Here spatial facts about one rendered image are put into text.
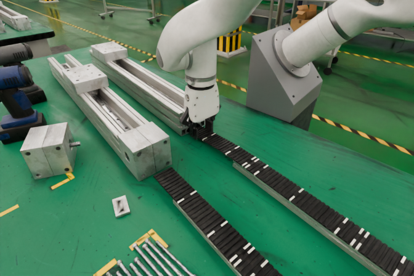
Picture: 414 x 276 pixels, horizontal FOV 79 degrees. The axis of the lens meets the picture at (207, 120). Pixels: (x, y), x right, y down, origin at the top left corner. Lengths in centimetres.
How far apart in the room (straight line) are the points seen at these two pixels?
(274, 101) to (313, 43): 22
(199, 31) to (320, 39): 46
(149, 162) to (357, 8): 68
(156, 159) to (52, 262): 28
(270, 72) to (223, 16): 40
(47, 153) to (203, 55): 45
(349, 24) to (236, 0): 46
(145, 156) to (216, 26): 34
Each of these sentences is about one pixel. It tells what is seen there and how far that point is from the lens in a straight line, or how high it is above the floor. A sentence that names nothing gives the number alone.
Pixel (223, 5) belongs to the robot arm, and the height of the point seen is 118.
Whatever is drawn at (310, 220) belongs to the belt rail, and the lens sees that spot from 60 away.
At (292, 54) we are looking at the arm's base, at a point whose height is 98.
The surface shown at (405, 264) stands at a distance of 60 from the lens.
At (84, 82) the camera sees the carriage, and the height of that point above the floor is 90.
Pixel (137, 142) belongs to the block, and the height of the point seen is 87.
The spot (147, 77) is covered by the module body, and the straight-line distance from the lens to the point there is 105.
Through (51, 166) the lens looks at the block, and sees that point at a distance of 75.
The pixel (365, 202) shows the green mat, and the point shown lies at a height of 78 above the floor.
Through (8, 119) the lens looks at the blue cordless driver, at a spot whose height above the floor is 85.
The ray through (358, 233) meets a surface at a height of 81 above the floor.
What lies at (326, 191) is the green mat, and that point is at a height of 78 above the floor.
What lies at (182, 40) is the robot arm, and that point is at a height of 111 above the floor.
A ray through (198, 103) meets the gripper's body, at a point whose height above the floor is 92.
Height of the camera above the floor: 125
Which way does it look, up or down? 33 degrees down
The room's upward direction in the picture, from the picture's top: straight up
